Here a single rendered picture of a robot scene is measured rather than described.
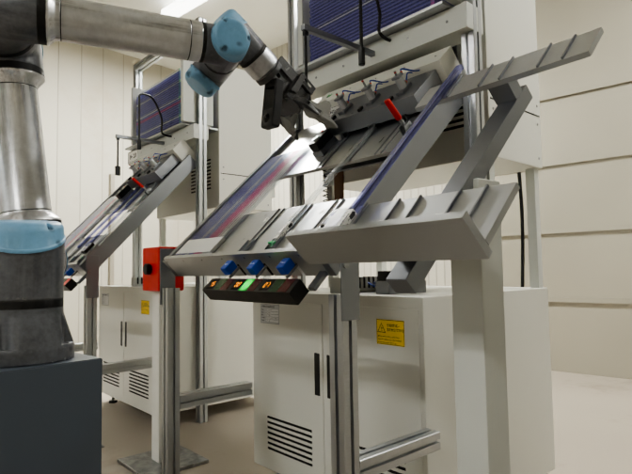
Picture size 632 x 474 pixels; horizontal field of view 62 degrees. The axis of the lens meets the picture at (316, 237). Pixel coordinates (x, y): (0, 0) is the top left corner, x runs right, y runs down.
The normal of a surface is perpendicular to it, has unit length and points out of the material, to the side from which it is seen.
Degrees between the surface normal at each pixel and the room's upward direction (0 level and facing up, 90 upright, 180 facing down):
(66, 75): 90
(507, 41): 90
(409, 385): 90
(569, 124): 90
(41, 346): 73
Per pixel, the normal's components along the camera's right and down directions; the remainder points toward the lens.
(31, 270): 0.59, -0.06
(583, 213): -0.67, -0.04
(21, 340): 0.41, -0.37
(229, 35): 0.41, -0.06
